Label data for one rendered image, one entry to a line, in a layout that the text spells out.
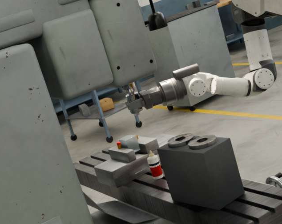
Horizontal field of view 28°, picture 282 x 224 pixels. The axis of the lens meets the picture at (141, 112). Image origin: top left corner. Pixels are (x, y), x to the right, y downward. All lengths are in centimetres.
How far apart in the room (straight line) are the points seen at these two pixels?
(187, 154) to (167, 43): 485
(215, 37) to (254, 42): 470
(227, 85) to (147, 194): 50
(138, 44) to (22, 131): 55
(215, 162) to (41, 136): 52
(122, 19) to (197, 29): 478
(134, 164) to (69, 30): 62
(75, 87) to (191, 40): 486
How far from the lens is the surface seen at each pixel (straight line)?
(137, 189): 205
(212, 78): 211
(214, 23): 686
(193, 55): 660
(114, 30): 189
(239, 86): 210
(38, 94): 164
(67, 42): 180
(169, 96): 201
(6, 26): 174
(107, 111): 651
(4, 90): 161
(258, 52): 215
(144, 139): 222
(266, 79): 212
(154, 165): 206
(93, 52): 183
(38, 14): 178
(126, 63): 191
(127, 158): 213
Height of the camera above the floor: 164
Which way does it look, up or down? 13 degrees down
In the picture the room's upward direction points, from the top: 17 degrees counter-clockwise
